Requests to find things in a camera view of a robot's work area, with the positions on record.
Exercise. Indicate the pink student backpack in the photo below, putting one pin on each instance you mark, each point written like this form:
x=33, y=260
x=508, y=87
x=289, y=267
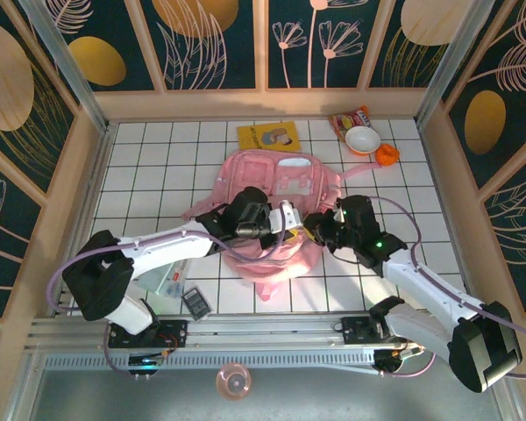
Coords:
x=263, y=175

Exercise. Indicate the black calculator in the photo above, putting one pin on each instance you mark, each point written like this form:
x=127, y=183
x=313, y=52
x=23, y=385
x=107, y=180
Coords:
x=196, y=302

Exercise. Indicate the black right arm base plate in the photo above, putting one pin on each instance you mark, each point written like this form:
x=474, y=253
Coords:
x=355, y=329

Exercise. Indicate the pink round disc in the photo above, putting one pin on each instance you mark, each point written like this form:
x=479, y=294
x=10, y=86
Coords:
x=232, y=381

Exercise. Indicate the white orange bowl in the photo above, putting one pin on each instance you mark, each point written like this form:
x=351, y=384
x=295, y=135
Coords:
x=363, y=140

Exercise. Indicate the orange tangerine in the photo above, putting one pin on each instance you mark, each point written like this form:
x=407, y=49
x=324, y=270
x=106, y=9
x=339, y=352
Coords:
x=386, y=155

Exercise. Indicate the colourful snack packet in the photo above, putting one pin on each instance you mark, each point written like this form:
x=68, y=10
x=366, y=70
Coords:
x=346, y=119

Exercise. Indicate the aluminium frame post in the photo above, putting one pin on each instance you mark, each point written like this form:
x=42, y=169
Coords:
x=451, y=66
x=70, y=74

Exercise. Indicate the clear plastic pencil case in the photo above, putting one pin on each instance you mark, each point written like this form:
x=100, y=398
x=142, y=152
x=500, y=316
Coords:
x=166, y=280

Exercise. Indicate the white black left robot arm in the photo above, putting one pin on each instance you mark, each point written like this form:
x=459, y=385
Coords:
x=166, y=245

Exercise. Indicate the yellow picture book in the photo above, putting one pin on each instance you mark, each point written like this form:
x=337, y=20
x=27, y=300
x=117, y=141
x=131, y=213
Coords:
x=267, y=136

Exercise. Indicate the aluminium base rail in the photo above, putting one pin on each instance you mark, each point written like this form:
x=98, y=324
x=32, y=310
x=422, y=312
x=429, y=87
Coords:
x=263, y=329

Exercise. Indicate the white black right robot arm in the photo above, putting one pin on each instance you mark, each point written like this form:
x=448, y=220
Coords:
x=434, y=289

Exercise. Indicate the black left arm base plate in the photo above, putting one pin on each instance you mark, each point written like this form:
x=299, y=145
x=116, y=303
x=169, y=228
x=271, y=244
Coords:
x=171, y=333

